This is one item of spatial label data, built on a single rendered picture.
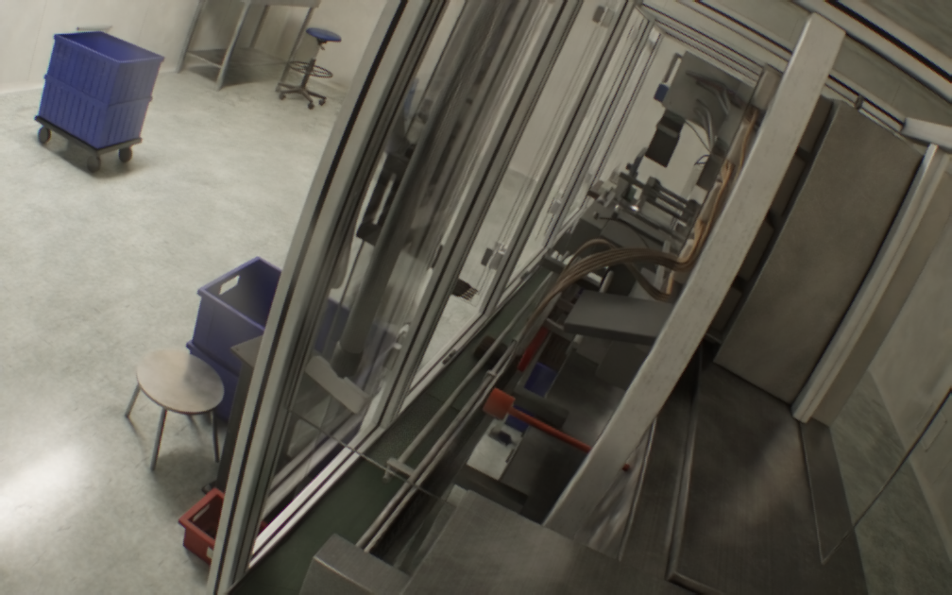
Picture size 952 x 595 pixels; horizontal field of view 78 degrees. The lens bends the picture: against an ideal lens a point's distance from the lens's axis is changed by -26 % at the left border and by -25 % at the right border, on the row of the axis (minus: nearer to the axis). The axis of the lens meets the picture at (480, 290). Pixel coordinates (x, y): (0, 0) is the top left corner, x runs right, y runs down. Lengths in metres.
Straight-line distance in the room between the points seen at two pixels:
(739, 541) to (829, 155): 0.69
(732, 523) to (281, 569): 0.67
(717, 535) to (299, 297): 0.56
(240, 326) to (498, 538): 1.72
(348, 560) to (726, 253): 0.52
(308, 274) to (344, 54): 6.84
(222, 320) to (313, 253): 1.56
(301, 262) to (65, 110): 3.47
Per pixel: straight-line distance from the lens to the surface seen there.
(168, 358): 2.35
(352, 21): 7.63
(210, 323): 2.42
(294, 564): 1.20
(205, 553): 2.07
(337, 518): 1.32
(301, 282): 0.86
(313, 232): 0.84
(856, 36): 0.75
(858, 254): 1.34
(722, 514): 0.94
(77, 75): 4.14
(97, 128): 4.03
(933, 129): 1.35
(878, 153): 1.32
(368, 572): 0.86
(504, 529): 0.74
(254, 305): 2.76
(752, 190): 0.74
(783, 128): 0.74
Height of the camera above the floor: 1.61
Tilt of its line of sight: 22 degrees down
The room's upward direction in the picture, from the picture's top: 25 degrees clockwise
